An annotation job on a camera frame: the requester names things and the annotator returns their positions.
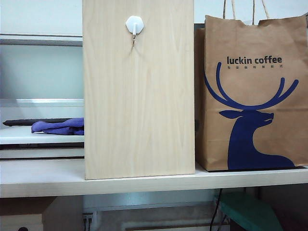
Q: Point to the black computer keyboard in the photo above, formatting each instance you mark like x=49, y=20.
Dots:
x=21, y=122

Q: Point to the white raised desk platform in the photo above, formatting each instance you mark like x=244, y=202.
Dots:
x=19, y=138

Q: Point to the brown luckin coffee paper bag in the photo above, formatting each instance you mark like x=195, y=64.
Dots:
x=252, y=101

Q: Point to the aluminium partition frame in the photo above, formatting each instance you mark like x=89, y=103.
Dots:
x=36, y=41

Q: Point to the white adhesive wall hook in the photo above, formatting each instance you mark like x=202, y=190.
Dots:
x=134, y=24

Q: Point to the purple microfibre cloth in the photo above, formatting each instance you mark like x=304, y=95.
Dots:
x=60, y=127

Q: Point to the green plastic object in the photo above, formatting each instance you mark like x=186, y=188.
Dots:
x=247, y=211

